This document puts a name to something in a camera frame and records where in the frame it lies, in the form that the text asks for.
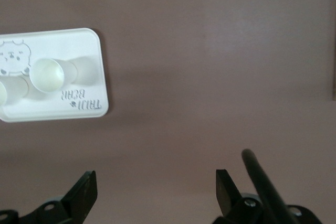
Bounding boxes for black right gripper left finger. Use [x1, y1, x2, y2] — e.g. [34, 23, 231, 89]
[18, 170, 98, 224]

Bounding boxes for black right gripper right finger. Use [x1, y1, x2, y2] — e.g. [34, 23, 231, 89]
[212, 169, 263, 224]

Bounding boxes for white IKEA cup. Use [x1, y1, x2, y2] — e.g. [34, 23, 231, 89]
[0, 76, 29, 105]
[29, 58, 78, 93]

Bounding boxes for cream bear print tray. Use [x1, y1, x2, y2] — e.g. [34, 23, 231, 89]
[0, 27, 110, 123]

